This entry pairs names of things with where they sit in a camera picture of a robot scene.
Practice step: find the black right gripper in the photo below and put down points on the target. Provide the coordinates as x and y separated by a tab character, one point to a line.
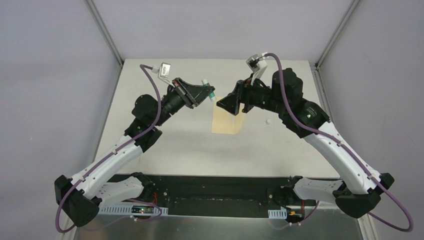
242	94

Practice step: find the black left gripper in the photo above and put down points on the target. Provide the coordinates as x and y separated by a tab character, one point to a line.
185	93

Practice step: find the green white glue stick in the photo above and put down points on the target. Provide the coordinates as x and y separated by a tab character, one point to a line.
210	91

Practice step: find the cream paper envelope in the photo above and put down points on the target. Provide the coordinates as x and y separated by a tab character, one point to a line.
226	123

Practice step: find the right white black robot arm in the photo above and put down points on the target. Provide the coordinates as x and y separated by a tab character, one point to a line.
359	188

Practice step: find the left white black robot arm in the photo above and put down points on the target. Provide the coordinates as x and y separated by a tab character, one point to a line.
84	194

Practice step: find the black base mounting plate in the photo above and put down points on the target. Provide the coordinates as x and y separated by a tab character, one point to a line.
217	196

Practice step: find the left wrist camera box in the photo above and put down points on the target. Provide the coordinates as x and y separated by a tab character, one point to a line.
164	71

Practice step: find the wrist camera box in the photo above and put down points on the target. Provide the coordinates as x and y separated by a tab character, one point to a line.
257	63
164	71

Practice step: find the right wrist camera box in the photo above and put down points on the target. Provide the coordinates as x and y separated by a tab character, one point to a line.
257	63

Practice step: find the right white cable duct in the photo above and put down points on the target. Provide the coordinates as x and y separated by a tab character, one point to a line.
277	214

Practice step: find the white cable duct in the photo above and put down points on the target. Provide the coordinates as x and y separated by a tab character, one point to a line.
277	214
133	210

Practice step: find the left white cable duct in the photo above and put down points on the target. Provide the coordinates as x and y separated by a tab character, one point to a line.
133	210

